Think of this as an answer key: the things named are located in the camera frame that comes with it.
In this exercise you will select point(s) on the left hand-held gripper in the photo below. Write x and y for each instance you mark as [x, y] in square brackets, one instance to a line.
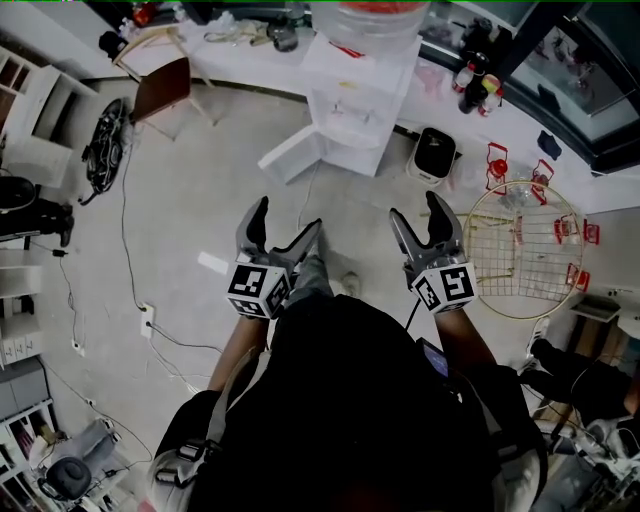
[255, 290]

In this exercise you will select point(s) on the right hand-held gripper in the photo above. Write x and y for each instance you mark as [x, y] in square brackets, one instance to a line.
[450, 285]

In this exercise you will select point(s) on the white water dispenser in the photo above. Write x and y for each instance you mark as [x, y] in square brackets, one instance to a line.
[360, 110]

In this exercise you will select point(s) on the person's left forearm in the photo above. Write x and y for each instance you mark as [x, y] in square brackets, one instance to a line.
[240, 350]

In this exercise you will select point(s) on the person's right forearm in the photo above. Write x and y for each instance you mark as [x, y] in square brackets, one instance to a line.
[462, 335]

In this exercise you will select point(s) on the white table with drawer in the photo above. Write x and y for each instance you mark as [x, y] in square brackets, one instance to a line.
[600, 307]

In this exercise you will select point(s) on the plastic-wrapped water jug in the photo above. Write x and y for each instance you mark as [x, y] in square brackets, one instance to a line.
[370, 25]

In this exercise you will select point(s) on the white shelving unit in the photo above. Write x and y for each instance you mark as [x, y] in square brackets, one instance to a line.
[45, 145]

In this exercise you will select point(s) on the person's left leg in jeans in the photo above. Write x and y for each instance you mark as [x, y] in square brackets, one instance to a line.
[310, 280]

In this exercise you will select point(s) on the person's right beige shoe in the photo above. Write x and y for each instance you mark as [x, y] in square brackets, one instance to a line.
[350, 284]

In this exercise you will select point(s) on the black device with blue screen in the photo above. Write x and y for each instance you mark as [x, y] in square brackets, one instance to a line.
[434, 359]

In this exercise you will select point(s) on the pile of empty red-capped bottles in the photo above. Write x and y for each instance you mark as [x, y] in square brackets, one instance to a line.
[542, 182]

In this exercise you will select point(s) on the clear bottle with red label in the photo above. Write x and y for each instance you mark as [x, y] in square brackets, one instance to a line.
[489, 104]
[462, 79]

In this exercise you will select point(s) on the white power strip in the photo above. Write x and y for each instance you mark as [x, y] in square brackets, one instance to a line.
[147, 320]

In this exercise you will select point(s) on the dark glass bottle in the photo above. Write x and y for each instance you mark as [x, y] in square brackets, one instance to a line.
[472, 90]

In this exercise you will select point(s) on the pink plastic bag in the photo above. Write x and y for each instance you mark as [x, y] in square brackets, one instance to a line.
[432, 82]

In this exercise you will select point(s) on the dark blue cloth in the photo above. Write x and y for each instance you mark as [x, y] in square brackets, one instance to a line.
[549, 145]

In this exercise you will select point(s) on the yellow green ball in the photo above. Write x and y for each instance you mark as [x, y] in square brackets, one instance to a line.
[491, 84]

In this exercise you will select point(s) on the person's black shirt torso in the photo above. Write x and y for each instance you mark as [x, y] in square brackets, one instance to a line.
[350, 410]

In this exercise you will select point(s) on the wooden chair with brown seat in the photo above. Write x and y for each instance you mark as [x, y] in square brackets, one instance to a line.
[162, 87]

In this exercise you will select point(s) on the dark glass jar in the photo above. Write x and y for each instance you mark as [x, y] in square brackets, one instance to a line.
[283, 37]

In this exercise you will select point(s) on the beige cloth bag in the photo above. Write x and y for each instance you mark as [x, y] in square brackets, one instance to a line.
[240, 32]

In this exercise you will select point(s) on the black framed window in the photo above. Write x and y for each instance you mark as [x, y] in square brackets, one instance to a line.
[520, 45]

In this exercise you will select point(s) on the small white plug strip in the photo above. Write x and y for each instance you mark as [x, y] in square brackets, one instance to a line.
[77, 347]

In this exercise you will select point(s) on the small black bag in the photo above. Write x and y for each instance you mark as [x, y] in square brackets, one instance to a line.
[111, 42]

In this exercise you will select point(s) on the red canister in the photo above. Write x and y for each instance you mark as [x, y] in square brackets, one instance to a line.
[144, 14]

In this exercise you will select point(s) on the grey white machine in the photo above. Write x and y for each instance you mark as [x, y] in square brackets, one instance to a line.
[610, 440]

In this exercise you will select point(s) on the small white drawer box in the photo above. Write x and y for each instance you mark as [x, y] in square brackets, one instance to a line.
[17, 345]

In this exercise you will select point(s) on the white shelving rack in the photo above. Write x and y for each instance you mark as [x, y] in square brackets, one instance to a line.
[15, 450]

